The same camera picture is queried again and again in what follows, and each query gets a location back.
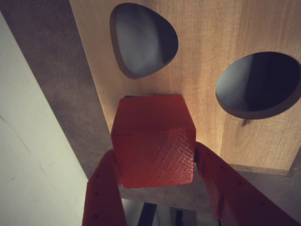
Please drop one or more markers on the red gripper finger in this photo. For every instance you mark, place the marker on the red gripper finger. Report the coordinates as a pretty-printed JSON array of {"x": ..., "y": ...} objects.
[
  {"x": 235, "y": 200},
  {"x": 101, "y": 193}
]

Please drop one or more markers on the red cube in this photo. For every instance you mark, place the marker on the red cube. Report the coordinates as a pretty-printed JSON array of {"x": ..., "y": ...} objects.
[{"x": 152, "y": 153}]

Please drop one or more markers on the wooden shape sorter box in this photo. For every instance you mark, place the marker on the wooden shape sorter box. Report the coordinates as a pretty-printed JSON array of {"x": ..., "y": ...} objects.
[{"x": 200, "y": 70}]

